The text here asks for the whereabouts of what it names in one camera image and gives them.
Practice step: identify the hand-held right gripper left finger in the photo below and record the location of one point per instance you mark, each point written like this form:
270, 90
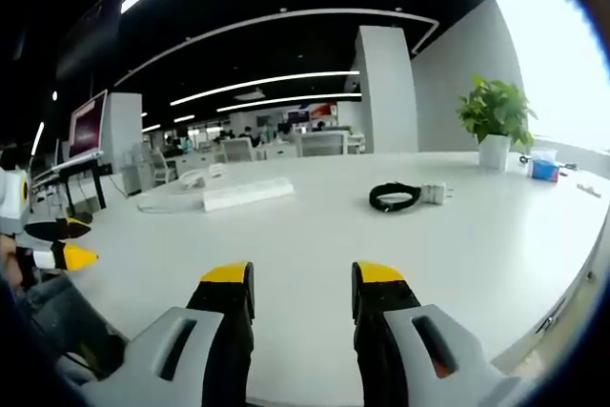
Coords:
209, 331

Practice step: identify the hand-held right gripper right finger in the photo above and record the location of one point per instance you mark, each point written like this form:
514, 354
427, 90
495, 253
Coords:
395, 331

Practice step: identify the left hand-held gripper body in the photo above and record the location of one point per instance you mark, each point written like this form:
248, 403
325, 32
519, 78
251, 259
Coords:
12, 199

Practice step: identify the white power strip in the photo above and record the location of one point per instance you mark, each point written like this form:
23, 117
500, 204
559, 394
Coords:
245, 193

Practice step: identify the white charger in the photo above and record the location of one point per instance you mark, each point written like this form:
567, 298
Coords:
436, 192

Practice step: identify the white desk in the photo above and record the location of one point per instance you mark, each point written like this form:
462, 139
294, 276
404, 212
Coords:
333, 245

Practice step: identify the person's left hand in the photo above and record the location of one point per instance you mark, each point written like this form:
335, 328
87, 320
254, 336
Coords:
10, 261

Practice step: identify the person's leg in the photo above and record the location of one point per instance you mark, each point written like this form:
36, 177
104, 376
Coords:
62, 321

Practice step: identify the computer monitor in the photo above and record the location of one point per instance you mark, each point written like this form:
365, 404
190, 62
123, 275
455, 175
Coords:
88, 126

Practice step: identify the blue tissue box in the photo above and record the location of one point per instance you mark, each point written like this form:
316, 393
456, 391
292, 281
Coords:
544, 168

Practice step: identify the green potted plant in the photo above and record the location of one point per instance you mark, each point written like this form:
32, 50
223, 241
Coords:
495, 126

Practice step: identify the white pillar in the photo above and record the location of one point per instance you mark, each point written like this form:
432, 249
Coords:
388, 87

